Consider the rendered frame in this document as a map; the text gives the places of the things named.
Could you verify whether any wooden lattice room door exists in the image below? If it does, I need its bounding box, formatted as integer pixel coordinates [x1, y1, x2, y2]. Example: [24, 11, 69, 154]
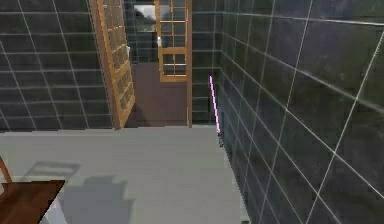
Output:
[88, 0, 137, 130]
[154, 0, 188, 83]

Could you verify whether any dark brown wooden table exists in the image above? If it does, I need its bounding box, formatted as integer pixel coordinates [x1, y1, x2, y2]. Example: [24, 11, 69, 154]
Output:
[0, 156, 66, 224]

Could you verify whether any pink stick with dark handle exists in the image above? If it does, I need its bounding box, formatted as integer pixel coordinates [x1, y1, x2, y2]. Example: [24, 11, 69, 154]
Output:
[208, 75, 224, 148]

